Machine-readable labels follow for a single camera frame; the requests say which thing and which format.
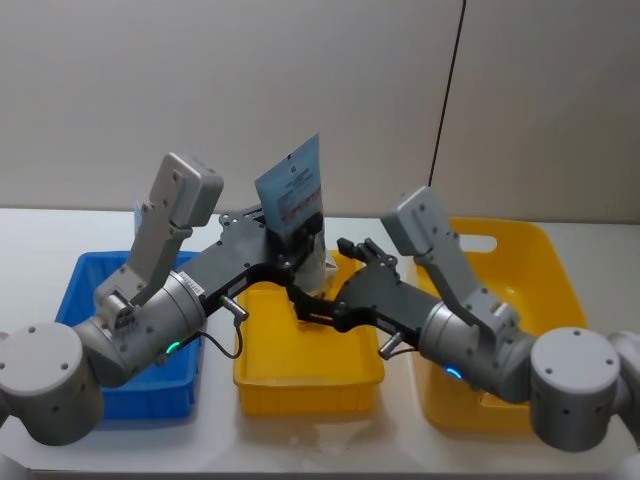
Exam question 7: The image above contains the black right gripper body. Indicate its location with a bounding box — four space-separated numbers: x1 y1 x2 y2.
333 263 437 352

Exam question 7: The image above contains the small yellow plastic bin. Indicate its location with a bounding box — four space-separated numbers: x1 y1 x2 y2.
232 249 386 416

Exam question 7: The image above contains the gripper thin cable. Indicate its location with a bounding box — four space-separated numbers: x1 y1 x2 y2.
202 293 252 360
377 331 422 359

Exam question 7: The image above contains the large yellow plastic bin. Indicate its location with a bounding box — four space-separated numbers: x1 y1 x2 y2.
409 215 589 436

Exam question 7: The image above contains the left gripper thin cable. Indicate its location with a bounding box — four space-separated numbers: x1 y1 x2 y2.
202 293 252 360

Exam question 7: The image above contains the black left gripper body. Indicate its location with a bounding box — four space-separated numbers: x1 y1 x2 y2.
180 203 296 321

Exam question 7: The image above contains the blue and white pouch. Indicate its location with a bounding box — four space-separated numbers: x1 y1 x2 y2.
253 132 342 297

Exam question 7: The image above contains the right gripper thin cable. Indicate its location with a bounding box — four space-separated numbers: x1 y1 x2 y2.
377 331 422 359

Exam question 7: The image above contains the blue plastic bin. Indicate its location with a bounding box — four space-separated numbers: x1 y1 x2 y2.
54 249 204 419

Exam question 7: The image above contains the black hanging wall cable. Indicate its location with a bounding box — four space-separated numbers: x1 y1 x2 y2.
427 0 469 187

